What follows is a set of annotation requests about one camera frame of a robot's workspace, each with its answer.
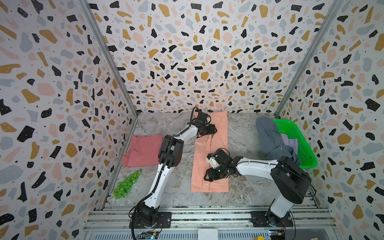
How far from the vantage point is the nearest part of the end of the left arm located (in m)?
0.86

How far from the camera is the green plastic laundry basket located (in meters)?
0.89

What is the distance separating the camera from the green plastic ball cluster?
31.3 inches

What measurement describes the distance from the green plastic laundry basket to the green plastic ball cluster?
998 mm

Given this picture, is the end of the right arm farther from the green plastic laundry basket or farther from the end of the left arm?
the green plastic laundry basket
